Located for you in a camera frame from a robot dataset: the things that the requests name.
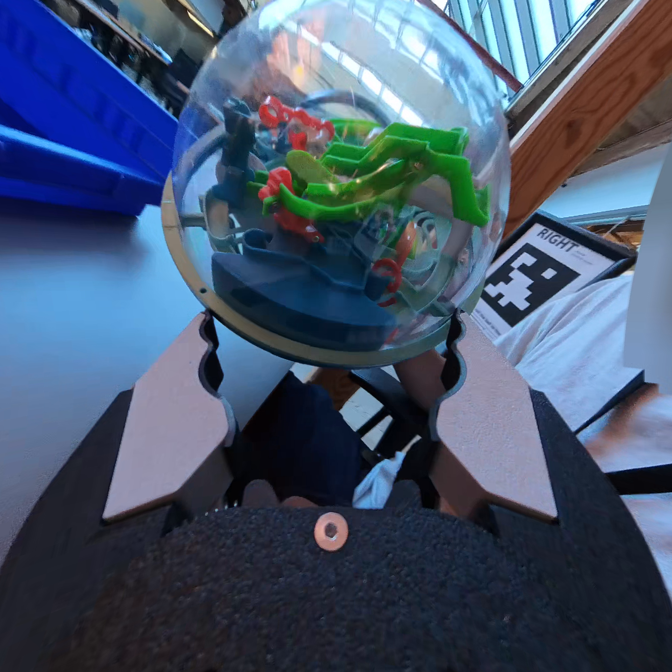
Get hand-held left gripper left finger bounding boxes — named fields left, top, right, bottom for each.
left=102, top=310, right=238, bottom=523

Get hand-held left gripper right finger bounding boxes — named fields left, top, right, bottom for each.
left=428, top=310, right=558, bottom=523

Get clear plastic maze ball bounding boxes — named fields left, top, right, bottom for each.
left=162, top=0, right=511, bottom=368

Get person's right forearm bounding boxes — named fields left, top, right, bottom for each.
left=394, top=349, right=447, bottom=415

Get black office chair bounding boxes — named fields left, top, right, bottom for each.
left=349, top=367, right=436, bottom=463

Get person's dark blue trousers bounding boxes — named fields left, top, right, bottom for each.
left=247, top=373, right=363, bottom=507

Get glass skylight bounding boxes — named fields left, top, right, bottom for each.
left=446, top=0, right=604, bottom=106

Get blue plastic bin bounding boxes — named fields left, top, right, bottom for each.
left=0, top=0, right=179, bottom=216

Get wooden post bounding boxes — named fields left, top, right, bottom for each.
left=504, top=0, right=672, bottom=237

